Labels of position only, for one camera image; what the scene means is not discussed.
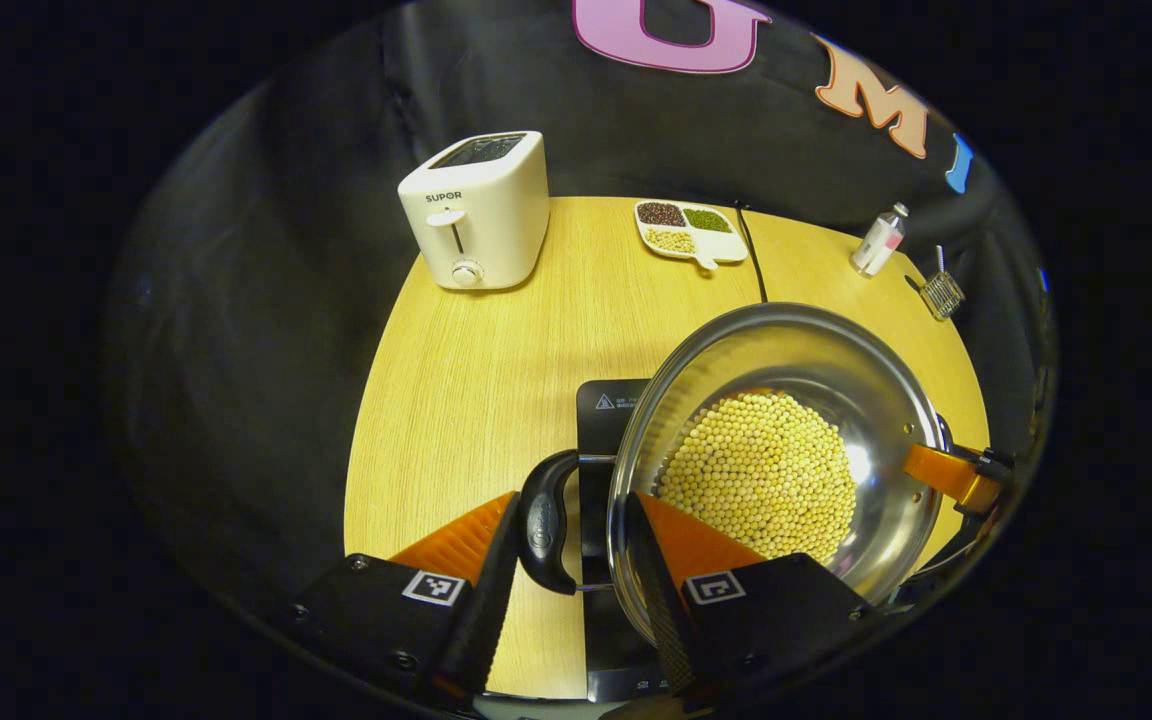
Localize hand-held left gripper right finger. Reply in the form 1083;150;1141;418
624;490;877;701

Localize white toaster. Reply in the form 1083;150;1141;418
397;131;550;292

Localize pile of yellow soybeans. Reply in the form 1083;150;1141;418
656;390;857;563

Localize black power cable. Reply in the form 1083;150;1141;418
734;203;767;304

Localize white divided dish of beans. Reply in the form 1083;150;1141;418
634;199;749;271

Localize black induction cooktop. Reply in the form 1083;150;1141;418
576;378;697;703

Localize steel pot with black handles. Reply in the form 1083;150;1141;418
518;302;952;649

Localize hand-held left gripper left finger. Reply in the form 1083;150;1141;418
286;490;522;706

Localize ribbed glass cup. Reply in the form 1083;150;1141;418
919;270;966;321

